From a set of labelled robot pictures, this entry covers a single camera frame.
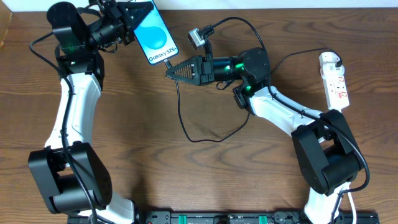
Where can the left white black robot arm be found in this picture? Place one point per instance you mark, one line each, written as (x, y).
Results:
(70, 176)

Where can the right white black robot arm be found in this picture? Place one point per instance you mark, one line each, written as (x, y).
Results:
(327, 153)

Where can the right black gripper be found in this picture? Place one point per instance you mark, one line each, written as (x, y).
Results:
(206, 70)

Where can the blue screen Galaxy smartphone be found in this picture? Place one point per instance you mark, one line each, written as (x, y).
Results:
(154, 37)

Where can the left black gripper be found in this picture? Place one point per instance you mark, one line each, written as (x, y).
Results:
(125, 23)

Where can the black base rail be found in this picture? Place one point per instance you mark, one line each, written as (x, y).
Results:
(284, 217)

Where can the white charger plug adapter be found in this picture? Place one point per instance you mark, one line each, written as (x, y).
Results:
(329, 70)

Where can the white power strip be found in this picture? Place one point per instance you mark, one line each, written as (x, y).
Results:
(335, 87)

